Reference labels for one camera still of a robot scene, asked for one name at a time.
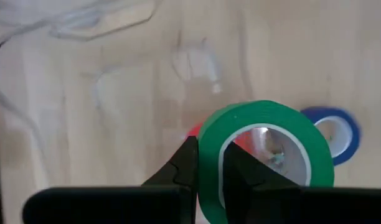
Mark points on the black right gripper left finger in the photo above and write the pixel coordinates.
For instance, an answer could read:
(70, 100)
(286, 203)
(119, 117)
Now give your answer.
(131, 205)

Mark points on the green tape roll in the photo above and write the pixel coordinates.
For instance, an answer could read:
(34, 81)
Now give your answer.
(265, 113)

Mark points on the clear plastic bin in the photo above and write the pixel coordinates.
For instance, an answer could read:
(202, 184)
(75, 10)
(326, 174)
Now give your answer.
(115, 93)

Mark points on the blue tape roll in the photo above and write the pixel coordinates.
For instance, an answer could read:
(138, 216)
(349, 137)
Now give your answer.
(327, 111)

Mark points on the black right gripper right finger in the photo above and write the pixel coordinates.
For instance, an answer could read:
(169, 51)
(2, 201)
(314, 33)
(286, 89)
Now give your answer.
(271, 205)

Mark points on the red tape roll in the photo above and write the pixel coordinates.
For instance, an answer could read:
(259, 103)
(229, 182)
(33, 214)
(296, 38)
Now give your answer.
(193, 130)

